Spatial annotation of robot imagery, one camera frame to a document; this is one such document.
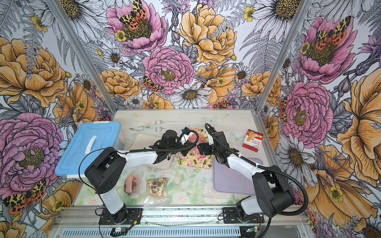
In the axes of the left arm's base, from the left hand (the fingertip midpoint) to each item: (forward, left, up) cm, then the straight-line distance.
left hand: (194, 147), depth 88 cm
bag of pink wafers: (-18, +33, -5) cm, 38 cm away
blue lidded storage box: (+2, +57, +7) cm, 58 cm away
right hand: (+1, -6, -2) cm, 6 cm away
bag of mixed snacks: (-23, +20, -8) cm, 31 cm away
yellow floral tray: (-2, +1, -9) cm, 10 cm away
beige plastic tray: (+14, +36, -13) cm, 40 cm away
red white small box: (+9, -39, -7) cm, 40 cm away
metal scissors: (+24, +39, -11) cm, 47 cm away
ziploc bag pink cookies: (+12, -5, -9) cm, 16 cm away
